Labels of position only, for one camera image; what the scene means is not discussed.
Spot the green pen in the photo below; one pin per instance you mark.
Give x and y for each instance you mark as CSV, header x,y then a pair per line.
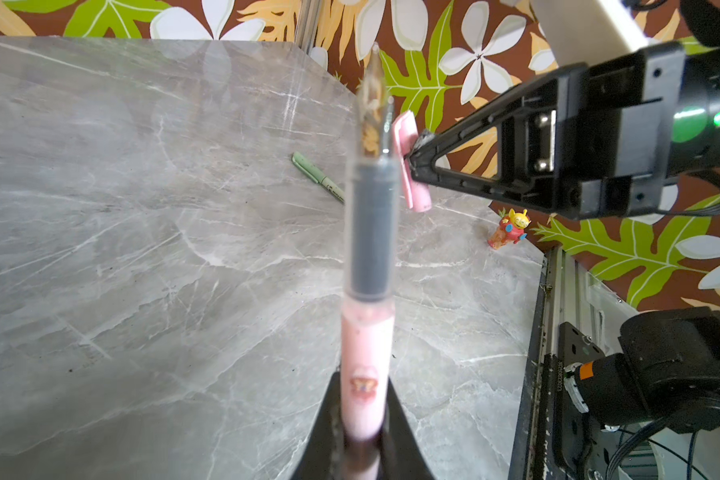
x,y
317,176

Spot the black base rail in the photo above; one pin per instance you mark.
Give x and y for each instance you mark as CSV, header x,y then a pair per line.
x,y
576,320

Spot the aluminium corner frame post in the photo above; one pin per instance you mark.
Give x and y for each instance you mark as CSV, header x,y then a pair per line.
x,y
306,24

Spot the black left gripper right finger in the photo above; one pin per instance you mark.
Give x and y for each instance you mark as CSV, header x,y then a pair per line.
x,y
402,458

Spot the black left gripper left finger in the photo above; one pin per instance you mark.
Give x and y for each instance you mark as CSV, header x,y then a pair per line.
x,y
323,455

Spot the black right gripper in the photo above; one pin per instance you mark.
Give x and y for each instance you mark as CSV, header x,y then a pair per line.
x,y
649,117

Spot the small red yellow toy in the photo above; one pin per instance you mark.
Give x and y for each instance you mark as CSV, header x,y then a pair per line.
x,y
511,229

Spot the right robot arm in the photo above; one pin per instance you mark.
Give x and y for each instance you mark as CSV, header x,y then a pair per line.
x,y
668,369

